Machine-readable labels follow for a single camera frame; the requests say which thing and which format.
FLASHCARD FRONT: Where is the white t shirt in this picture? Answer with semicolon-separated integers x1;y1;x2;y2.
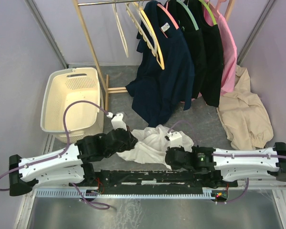
116;124;195;171

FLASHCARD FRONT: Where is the yellow hanger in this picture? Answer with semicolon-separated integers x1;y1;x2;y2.
134;2;165;70

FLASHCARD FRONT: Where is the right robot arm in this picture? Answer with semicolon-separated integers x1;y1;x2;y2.
165;142;286;187

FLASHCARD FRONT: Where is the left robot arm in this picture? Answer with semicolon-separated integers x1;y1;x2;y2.
9;128;138;197

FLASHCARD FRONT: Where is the navy blue t shirt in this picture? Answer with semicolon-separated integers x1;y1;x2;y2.
126;0;195;127

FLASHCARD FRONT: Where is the black t shirt right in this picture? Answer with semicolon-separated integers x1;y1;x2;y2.
186;0;224;107

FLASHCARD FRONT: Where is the black t shirt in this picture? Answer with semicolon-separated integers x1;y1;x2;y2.
186;0;224;107
165;0;207;111

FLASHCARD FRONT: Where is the white plastic hanger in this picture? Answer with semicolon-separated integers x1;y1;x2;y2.
112;0;129;58

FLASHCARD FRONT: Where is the pink t shirt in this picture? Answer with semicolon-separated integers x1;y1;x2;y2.
205;0;237;95

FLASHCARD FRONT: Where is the black t shirt left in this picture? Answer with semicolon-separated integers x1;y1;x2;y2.
165;0;207;111

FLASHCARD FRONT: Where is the pink hanger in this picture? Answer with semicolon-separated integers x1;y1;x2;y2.
214;0;229;12
154;2;181;41

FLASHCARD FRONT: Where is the lime green hanger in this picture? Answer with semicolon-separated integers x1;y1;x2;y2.
199;0;217;25

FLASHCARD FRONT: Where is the pink hanger far right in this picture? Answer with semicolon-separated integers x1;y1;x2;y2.
214;0;229;12

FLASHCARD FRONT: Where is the wooden clothes rack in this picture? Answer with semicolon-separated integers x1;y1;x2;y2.
71;0;236;112

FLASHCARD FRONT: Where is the beige garment on floor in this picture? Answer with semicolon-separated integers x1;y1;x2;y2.
217;65;274;150

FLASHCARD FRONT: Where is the cream laundry basket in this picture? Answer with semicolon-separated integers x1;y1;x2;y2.
41;67;104;143

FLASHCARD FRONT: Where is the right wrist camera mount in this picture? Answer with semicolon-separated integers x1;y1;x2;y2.
165;132;183;148

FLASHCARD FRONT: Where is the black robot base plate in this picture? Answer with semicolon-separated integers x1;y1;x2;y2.
76;170;238;194

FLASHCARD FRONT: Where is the white slotted cable duct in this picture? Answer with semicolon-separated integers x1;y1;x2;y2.
35;188;215;200

